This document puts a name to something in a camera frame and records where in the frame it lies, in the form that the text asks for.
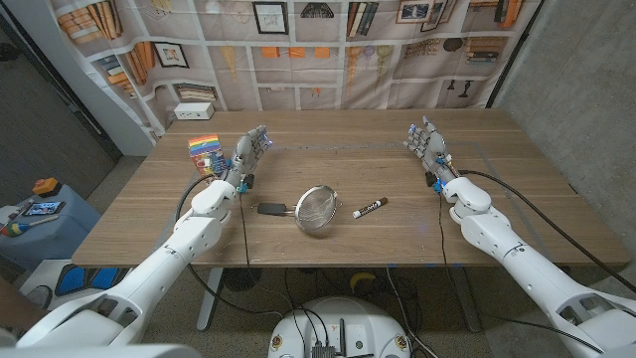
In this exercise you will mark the orange and black block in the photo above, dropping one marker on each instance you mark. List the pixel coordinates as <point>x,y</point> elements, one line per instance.
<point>46,187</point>

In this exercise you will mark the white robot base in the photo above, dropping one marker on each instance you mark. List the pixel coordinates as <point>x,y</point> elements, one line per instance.
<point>343,323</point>

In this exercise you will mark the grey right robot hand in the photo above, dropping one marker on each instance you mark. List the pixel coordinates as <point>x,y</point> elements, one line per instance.
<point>433,149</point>

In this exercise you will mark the rainbow marker box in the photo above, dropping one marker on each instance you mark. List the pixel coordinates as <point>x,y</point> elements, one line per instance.
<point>204,149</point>

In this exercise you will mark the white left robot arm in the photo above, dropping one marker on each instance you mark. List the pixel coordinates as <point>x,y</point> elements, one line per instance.
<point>189,243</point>

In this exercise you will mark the blue storage box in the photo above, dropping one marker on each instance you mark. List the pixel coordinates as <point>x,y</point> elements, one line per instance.
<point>54,238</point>

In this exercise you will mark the yellow object under table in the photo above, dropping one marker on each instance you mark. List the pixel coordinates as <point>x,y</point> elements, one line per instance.
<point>362,278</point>

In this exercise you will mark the white power outlet box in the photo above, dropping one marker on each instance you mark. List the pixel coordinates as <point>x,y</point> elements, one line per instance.
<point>194,111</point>

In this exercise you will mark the black smartphone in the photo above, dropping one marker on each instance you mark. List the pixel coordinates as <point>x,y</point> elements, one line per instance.
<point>45,208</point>

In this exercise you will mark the brown marker white cap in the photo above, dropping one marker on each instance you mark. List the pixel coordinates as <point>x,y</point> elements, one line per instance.
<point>370,208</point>

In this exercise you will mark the grey table leg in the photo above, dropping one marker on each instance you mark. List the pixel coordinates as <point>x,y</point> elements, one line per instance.
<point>464,298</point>

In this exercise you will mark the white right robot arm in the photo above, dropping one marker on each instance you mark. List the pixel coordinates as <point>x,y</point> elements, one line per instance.
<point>502,243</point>

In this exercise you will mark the black backdrop stand pole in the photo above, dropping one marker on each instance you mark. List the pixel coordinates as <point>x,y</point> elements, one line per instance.
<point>514,52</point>

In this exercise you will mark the black round fan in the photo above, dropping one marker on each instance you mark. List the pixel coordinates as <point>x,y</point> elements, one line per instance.
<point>242,278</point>

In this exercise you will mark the white table leg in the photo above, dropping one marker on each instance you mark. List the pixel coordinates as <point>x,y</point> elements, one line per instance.
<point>211,293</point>

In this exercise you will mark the white robot torso cover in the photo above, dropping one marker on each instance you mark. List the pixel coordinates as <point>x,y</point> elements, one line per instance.
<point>99,352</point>

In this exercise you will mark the printed bookshelf backdrop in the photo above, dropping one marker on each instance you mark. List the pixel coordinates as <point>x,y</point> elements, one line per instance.
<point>323,69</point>

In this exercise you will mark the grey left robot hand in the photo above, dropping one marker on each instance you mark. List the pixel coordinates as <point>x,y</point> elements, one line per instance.
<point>243,154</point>

